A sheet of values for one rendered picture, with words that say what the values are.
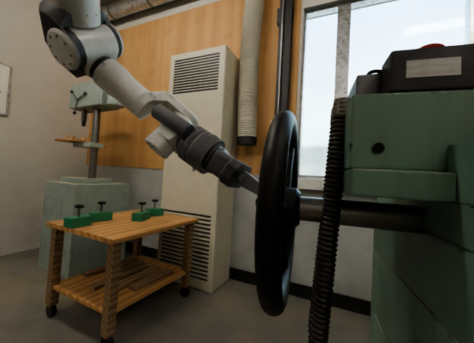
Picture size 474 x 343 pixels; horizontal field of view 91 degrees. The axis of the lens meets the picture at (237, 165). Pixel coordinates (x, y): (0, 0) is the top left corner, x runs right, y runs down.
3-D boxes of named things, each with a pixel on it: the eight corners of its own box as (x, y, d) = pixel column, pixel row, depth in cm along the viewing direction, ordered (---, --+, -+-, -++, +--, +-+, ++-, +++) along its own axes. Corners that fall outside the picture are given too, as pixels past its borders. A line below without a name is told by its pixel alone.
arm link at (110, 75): (119, 121, 53) (50, 63, 52) (149, 105, 61) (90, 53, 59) (129, 87, 46) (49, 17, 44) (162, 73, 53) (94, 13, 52)
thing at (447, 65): (345, 119, 40) (345, 87, 40) (421, 118, 37) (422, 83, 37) (360, 92, 27) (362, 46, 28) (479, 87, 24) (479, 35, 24)
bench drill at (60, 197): (91, 249, 238) (104, 97, 244) (133, 262, 210) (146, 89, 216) (34, 265, 195) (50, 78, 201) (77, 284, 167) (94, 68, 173)
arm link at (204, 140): (235, 195, 56) (198, 169, 60) (257, 162, 56) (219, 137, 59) (218, 197, 44) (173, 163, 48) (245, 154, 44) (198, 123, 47)
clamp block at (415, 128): (335, 171, 41) (337, 121, 42) (427, 176, 37) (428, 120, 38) (348, 168, 27) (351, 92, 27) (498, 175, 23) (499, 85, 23)
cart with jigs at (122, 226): (135, 275, 187) (141, 195, 189) (193, 295, 161) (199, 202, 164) (36, 318, 128) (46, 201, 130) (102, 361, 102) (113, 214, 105)
